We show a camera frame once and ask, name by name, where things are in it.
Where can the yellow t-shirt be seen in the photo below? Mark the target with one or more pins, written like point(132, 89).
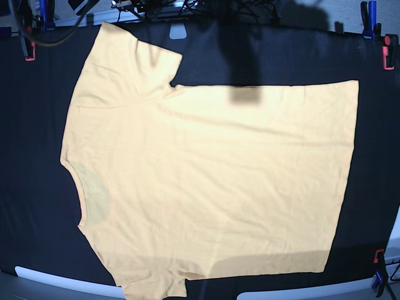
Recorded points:
point(180, 183)

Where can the grey tape patch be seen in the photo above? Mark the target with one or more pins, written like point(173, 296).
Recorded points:
point(177, 31)

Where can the black table cloth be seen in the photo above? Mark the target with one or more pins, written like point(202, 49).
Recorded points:
point(39, 202)

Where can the red black clamp top left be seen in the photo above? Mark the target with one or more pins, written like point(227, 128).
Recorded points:
point(28, 48)

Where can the red black clamp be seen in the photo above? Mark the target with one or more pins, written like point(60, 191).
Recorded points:
point(379, 256)
point(388, 51)
point(28, 48)

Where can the red black clamp bottom right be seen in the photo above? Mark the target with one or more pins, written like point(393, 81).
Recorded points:
point(379, 256)

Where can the blue clamp top left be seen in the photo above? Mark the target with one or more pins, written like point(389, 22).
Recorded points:
point(46, 16)

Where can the blue clamp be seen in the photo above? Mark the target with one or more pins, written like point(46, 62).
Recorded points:
point(380, 279)
point(368, 14)
point(46, 16)

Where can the red black clamp top right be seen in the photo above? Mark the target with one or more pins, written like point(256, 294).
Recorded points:
point(388, 51)

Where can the blue clamp top right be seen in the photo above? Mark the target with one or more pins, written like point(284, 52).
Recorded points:
point(368, 14)

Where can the blue clamp bottom right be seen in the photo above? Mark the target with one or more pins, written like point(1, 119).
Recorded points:
point(380, 279)

